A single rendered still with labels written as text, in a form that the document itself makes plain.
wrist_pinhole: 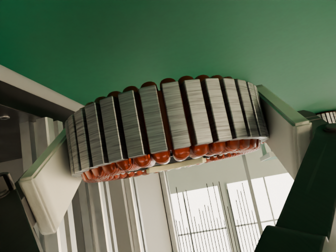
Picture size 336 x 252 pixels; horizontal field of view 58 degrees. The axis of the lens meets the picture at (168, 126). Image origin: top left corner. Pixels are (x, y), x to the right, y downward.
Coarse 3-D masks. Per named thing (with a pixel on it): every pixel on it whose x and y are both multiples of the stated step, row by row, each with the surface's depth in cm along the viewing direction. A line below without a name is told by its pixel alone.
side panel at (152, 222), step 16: (144, 176) 57; (160, 176) 69; (128, 192) 44; (144, 192) 55; (160, 192) 67; (128, 208) 44; (144, 208) 52; (160, 208) 64; (144, 224) 50; (160, 224) 61; (144, 240) 45; (160, 240) 58; (176, 240) 66
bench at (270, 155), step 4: (260, 144) 374; (264, 148) 373; (264, 152) 372; (268, 152) 295; (272, 152) 292; (264, 156) 331; (268, 156) 301; (272, 156) 293; (260, 160) 377; (264, 160) 367
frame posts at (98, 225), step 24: (48, 120) 29; (24, 144) 29; (48, 144) 28; (24, 168) 28; (96, 192) 37; (72, 216) 29; (96, 216) 36; (48, 240) 27; (72, 240) 29; (96, 240) 37
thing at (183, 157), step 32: (128, 96) 13; (160, 96) 13; (192, 96) 13; (224, 96) 14; (256, 96) 16; (96, 128) 13; (128, 128) 13; (160, 128) 12; (192, 128) 13; (224, 128) 13; (256, 128) 14; (96, 160) 13; (128, 160) 13; (160, 160) 13; (192, 160) 20
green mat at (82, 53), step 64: (0, 0) 15; (64, 0) 16; (128, 0) 17; (192, 0) 18; (256, 0) 19; (320, 0) 21; (0, 64) 22; (64, 64) 23; (128, 64) 25; (192, 64) 28; (256, 64) 31; (320, 64) 35
